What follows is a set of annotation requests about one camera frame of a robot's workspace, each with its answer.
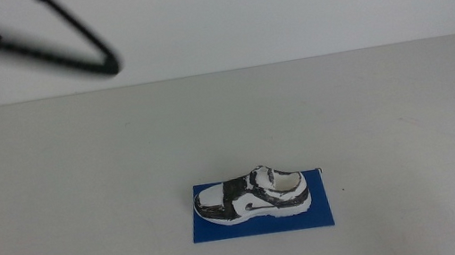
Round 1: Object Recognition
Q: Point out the black and white sneaker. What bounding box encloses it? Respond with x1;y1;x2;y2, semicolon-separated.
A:
189;158;315;232

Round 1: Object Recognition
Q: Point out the blue rectangular mat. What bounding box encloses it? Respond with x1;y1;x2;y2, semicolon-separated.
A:
185;166;336;247

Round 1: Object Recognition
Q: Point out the long black camera cable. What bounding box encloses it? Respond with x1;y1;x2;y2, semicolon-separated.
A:
0;0;124;93

